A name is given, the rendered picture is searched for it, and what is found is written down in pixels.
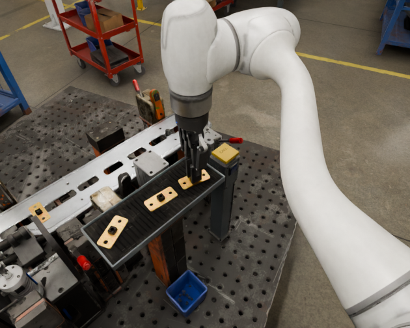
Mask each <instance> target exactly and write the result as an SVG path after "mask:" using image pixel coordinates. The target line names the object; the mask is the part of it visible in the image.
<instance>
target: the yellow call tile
mask: <svg viewBox="0 0 410 328"><path fill-rule="evenodd" d="M212 155H213V156H215V157H216V158H217V159H219V160H220V161H222V162H223V163H225V164H227V163H228V162H230V161H231V160H232V159H234V158H235V157H236V156H237V155H239V152H238V151H237V150H235V149H234V148H232V147H231V146H229V145H228V144H226V143H224V144H222V145H221V146H220V147H218V148H216V149H215V150H214V151H213V152H212Z"/></svg>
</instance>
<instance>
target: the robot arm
mask: <svg viewBox="0 0 410 328"><path fill-rule="evenodd" d="M300 34H301V30H300V25H299V22H298V20H297V18H296V17H295V16H294V15H293V14H292V13H291V12H289V11H287V10H285V9H283V8H277V7H262V8H254V9H250V10H244V11H241V12H237V13H234V14H231V15H229V16H227V17H224V18H220V19H217V18H216V15H215V13H214V11H213V9H212V7H211V6H210V5H209V3H208V2H207V1H206V0H176V1H173V2H172V3H171V4H169V5H168V6H167V7H166V8H165V10H164V12H163V18H162V23H161V59H162V64H163V71H164V74H165V77H166V78H167V81H168V84H169V95H170V102H171V109H172V110H173V111H174V115H175V122H176V124H177V126H178V132H179V137H180V145H181V150H182V151H183V152H184V156H185V157H186V159H185V163H186V173H187V177H188V178H189V177H190V176H191V183H192V184H193V183H196V182H198V181H201V180H202V170H203V169H205V168H206V166H207V160H208V152H209V149H210V148H211V146H210V144H209V143H208V144H207V143H205V142H204V130H203V129H204V128H205V126H206V125H207V123H208V117H209V110H210V109H211V107H212V90H213V82H215V81H217V80H218V79H219V78H221V77H223V76H224V75H226V74H228V73H230V72H235V71H240V73H242V74H247V75H250V76H252V77H255V78H256V79H258V80H267V79H272V80H274V81H275V82H276V83H277V85H278V86H279V87H280V90H281V96H282V100H281V122H280V173H281V178H282V184H283V188H284V192H285V195H286V198H287V200H288V204H289V205H290V208H291V210H292V212H293V215H294V217H295V219H296V221H297V223H298V224H299V226H300V228H301V230H302V232H303V233H304V235H305V237H306V239H307V241H308V242H309V244H310V246H311V247H312V250H313V251H314V253H315V255H316V257H317V258H318V260H319V262H320V264H321V266H322V268H323V270H324V271H325V273H326V275H327V277H328V279H329V281H330V283H331V285H332V287H333V289H334V290H335V292H336V294H337V296H338V298H339V300H340V302H341V304H342V306H343V308H344V310H345V311H346V312H347V314H348V316H349V317H350V319H351V320H352V322H353V324H354V325H355V327H356V328H410V248H409V247H408V246H406V245H405V244H404V243H402V242H401V241H400V240H398V239H397V238H395V237H394V236H393V235H392V234H390V233H389V232H387V231H386V230H385V229H384V228H383V227H381V226H380V225H379V224H377V223H376V222H375V221H374V220H372V219H371V218H370V217H369V216H367V215H366V214H365V213H364V212H362V211H361V210H360V209H358V207H356V206H355V205H354V204H353V203H352V202H351V201H350V200H348V199H347V198H346V196H345V195H344V194H343V193H342V192H341V191H340V190H339V188H338V187H337V186H336V184H335V183H334V182H333V179H332V178H331V175H330V174H329V171H328V169H327V165H326V163H325V158H324V155H323V147H322V142H321V133H320V125H319V120H318V111H317V106H316V97H315V92H314V86H313V83H312V80H311V77H310V74H309V72H308V70H307V68H306V67H305V65H304V64H303V62H302V61H301V59H300V58H299V57H298V56H297V54H296V53H295V47H296V46H297V44H298V42H299V39H300Z"/></svg>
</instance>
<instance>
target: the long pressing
mask: <svg viewBox="0 0 410 328"><path fill-rule="evenodd" d="M176 126H177V124H176V122H175V115H174V113H173V114H171V115H169V116H167V117H165V118H164V119H162V120H160V121H159V122H157V123H155V124H153V125H152V126H150V127H149V128H146V129H145V130H143V131H141V132H140V133H138V134H136V135H134V136H133V137H131V138H129V139H128V140H126V141H124V142H123V143H120V144H119V145H117V146H116V147H114V148H112V149H110V150H108V151H107V152H105V153H104V154H102V155H100V156H98V157H96V158H95V159H93V160H92V161H89V162H88V163H86V164H84V165H83V166H81V167H80V168H78V169H76V170H74V171H72V172H71V173H69V174H67V175H66V176H63V177H62V178H60V179H59V180H57V181H55V182H53V183H52V184H50V185H48V186H47V187H45V188H43V189H41V190H40V191H38V192H36V193H35V194H33V195H31V196H30V197H27V198H26V199H24V200H22V201H21V202H19V203H17V204H15V205H14V206H12V207H10V208H9V209H7V210H5V211H3V212H2V213H0V235H1V234H2V233H3V232H4V231H6V230H8V229H9V228H11V227H13V226H14V225H16V224H18V223H19V222H21V221H22V220H24V219H26V218H28V217H29V216H30V215H32V213H31V212H30V211H29V207H31V206H32V205H34V204H36V203H37V202H40V203H41V204H42V205H43V207H44V208H45V207H46V206H47V205H48V204H51V203H52V202H53V201H55V200H57V199H58V198H60V197H62V196H63V195H65V194H67V193H68V192H70V191H75V192H76V195H75V196H74V197H72V198H70V199H69V200H67V201H66V202H64V203H62V204H61V205H59V206H57V207H56V208H54V209H53V210H51V211H50V212H48V213H49V215H50V216H51V218H50V219H48V220H47V221H45V222H44V223H43V225H44V226H45V227H46V229H47V230H48V231H49V233H50V234H51V235H54V234H55V233H57V231H56V230H57V229H58V228H60V227H61V226H62V225H64V224H66V223H67V222H68V221H70V220H72V219H73V218H74V217H76V218H77V219H78V218H79V217H81V216H82V215H84V214H85V213H87V212H88V211H90V210H91V209H93V208H94V207H93V205H92V203H91V201H90V199H89V197H90V195H91V194H93V193H95V192H96V191H98V190H99V189H101V188H102V187H104V186H109V187H110V188H111V189H112V190H113V191H114V192H115V193H117V192H118V191H120V190H119V186H118V179H117V178H118V175H119V174H120V173H122V172H124V171H126V172H127V173H128V174H129V175H130V176H131V182H133V181H135V180H136V179H137V176H136V173H135V168H133V167H132V166H134V165H133V159H132V160H130V159H129V158H128V156H129V155H130V154H132V153H134V152H135V151H137V150H138V149H140V148H144V149H145V150H146V151H148V150H153V151H154V152H155V153H157V154H158V155H159V156H161V157H162V158H163V159H164V160H166V159H167V158H169V157H171V156H172V155H173V154H175V153H177V152H178V151H179V150H181V145H180V137H179V132H178V131H177V132H176V133H172V132H171V134H170V135H169V136H166V135H165V130H166V129H170V130H171V129H173V128H175V127H176ZM160 128H161V129H160ZM161 135H163V136H165V137H166V139H165V140H163V141H161V142H160V143H158V144H157V145H155V146H151V145H150V144H149V143H150V142H152V141H153V140H155V139H157V138H158V137H160V136H161ZM175 139H176V140H175ZM117 162H121V163H123V166H121V167H120V168H119V169H117V170H115V171H114V172H112V173H111V174H105V173H104V170H105V169H108V168H109V167H111V166H112V165H114V164H115V163H117ZM93 177H97V178H98V179H99V180H98V181H97V182H96V183H95V184H93V185H91V186H90V187H88V188H86V189H85V190H83V191H80V190H78V186H80V185H81V184H83V183H85V182H86V181H88V180H90V179H91V178H93ZM67 183H69V184H68V185H67ZM81 199H83V200H81ZM27 227H28V229H29V230H30V231H31V232H32V233H33V234H34V236H35V237H38V236H40V235H42V233H41V232H40V231H39V229H38V228H37V226H36V225H35V224H34V222H32V223H31V224H29V225H27ZM1 241H3V239H2V238H1V237H0V242H1Z"/></svg>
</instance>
